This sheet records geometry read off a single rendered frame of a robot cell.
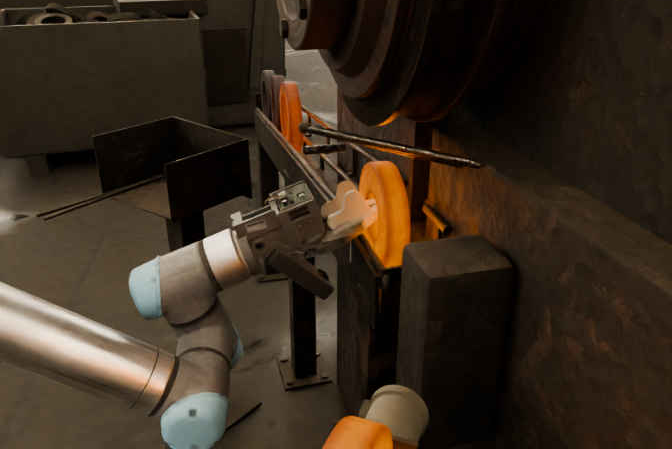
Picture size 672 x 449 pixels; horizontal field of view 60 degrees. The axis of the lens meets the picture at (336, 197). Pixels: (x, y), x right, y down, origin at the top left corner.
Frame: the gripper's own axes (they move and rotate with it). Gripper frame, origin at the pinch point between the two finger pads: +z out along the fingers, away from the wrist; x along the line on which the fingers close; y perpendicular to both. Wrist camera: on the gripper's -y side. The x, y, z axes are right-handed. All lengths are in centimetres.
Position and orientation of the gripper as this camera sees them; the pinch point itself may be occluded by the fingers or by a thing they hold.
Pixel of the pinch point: (380, 208)
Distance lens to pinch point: 83.2
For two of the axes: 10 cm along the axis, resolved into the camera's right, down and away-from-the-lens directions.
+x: -2.5, -3.9, 8.9
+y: -3.0, -8.4, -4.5
